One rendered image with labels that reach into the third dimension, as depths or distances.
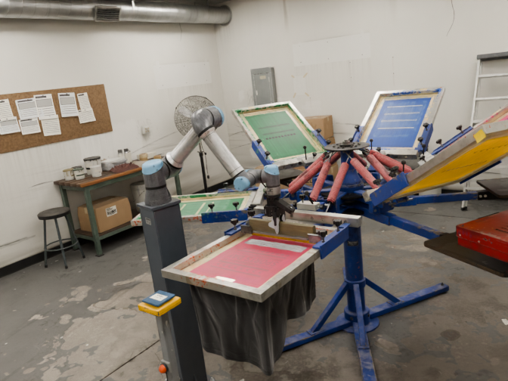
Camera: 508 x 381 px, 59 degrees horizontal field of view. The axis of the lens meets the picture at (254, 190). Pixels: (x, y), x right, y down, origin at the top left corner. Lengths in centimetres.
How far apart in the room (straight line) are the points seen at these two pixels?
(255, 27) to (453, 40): 294
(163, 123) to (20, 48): 218
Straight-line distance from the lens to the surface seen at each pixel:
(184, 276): 210
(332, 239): 228
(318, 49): 682
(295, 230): 236
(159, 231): 254
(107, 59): 638
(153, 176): 250
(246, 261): 223
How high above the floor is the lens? 183
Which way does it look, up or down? 14 degrees down
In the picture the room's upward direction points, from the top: 7 degrees counter-clockwise
